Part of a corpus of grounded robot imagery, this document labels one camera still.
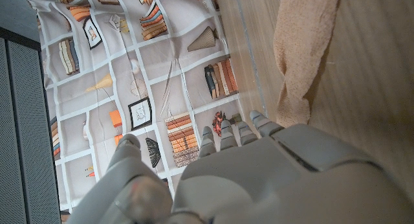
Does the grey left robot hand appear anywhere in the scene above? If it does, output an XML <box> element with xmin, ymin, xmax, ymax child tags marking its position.
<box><xmin>66</xmin><ymin>109</ymin><xmax>414</xmax><ymax>224</ymax></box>

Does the tan adhesive wrap strip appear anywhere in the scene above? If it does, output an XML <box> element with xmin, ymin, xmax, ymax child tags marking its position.
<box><xmin>272</xmin><ymin>0</ymin><xmax>343</xmax><ymax>128</ymax></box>

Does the grey tape outline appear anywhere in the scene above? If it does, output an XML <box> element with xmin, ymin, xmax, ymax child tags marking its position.
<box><xmin>233</xmin><ymin>0</ymin><xmax>269</xmax><ymax>118</ymax></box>

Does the printed bookshelf backdrop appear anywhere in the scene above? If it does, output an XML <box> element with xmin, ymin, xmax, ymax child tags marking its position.
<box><xmin>25</xmin><ymin>0</ymin><xmax>246</xmax><ymax>215</ymax></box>

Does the dark perforated panel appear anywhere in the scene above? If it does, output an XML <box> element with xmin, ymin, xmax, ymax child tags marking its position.
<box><xmin>0</xmin><ymin>26</ymin><xmax>62</xmax><ymax>224</ymax></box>

